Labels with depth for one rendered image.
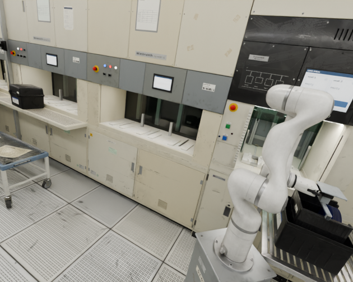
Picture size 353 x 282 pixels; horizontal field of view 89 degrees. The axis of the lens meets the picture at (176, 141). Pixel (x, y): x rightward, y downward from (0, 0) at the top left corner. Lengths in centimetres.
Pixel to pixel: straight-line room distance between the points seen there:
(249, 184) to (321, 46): 100
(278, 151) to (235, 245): 45
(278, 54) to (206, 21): 56
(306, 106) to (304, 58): 69
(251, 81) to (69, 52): 189
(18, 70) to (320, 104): 333
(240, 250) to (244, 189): 29
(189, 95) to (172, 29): 53
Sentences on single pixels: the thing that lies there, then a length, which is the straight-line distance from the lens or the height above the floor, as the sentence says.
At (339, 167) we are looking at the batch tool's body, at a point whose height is 114.
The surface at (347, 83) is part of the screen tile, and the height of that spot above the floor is 163.
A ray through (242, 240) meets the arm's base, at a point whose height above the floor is 90.
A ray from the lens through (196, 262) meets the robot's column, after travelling 112.
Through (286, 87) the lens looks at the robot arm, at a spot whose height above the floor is 153.
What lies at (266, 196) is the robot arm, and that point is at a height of 115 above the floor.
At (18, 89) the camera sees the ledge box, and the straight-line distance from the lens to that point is 285.
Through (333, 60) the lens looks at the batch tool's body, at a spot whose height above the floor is 174.
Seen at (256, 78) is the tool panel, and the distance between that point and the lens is 143.
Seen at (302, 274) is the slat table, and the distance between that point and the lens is 118.
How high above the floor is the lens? 151
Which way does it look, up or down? 20 degrees down
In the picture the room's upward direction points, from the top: 10 degrees clockwise
